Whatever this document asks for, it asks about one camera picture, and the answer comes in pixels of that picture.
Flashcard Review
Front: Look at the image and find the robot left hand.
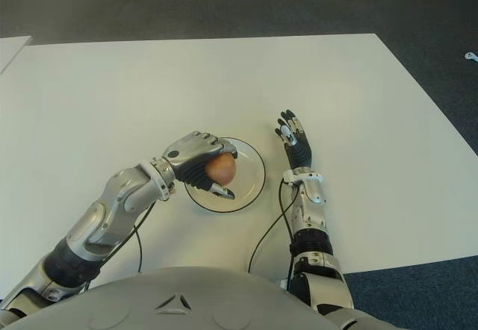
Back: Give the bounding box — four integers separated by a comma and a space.
161, 131, 239, 200

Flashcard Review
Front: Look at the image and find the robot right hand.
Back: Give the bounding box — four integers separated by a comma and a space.
275, 109, 314, 172

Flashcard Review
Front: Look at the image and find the red yellow apple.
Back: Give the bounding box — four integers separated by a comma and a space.
205, 152, 238, 185

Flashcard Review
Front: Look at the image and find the white plate with black rim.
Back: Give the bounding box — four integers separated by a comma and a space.
184, 137, 267, 214

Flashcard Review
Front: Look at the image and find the grey robot torso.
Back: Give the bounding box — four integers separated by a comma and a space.
0, 266, 412, 330

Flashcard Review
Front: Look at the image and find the white side table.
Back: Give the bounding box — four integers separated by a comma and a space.
0, 35, 33, 75

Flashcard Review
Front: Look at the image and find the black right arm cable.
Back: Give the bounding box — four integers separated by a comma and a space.
248, 180, 299, 282

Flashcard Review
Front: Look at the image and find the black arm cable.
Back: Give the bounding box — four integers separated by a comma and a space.
85, 201, 154, 290
248, 180, 299, 282

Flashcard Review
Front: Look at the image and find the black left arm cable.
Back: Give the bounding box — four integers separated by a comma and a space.
85, 201, 154, 290

